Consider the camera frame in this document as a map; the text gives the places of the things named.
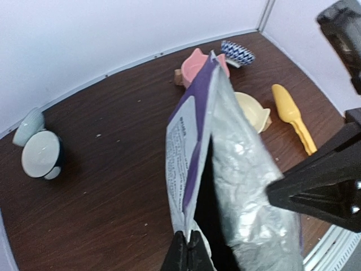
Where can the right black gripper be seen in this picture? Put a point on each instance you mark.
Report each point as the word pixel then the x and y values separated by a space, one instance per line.
pixel 327 179

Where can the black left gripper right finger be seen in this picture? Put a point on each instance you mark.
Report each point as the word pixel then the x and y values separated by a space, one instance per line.
pixel 197 255

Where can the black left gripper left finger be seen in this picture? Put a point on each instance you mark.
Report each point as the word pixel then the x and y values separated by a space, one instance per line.
pixel 176 257

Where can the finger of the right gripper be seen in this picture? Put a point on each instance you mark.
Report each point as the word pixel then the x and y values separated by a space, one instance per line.
pixel 327 209

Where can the yellow plastic food scoop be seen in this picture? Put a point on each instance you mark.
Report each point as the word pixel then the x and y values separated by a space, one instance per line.
pixel 289 113

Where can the purple pet food bag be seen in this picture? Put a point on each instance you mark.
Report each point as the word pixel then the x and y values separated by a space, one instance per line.
pixel 217 170

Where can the cream cat-ear pet bowl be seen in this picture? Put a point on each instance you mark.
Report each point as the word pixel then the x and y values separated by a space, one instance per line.
pixel 258 116

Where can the pink cat-ear pet bowl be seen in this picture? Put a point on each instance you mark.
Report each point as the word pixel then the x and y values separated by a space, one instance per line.
pixel 198 69

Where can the blue white patterned bowl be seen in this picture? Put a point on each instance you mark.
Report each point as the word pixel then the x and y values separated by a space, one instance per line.
pixel 236 55

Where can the dark blue white bowl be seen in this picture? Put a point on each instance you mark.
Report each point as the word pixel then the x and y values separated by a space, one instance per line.
pixel 43 155

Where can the light green ribbed bowl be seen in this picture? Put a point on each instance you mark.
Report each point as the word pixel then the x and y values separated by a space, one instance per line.
pixel 30 125

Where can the front aluminium frame rail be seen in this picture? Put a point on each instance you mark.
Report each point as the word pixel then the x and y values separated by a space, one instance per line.
pixel 332 251

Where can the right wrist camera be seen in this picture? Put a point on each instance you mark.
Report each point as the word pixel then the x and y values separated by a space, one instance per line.
pixel 340 24

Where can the right aluminium corner post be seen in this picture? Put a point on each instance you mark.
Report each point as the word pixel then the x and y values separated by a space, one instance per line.
pixel 265 14

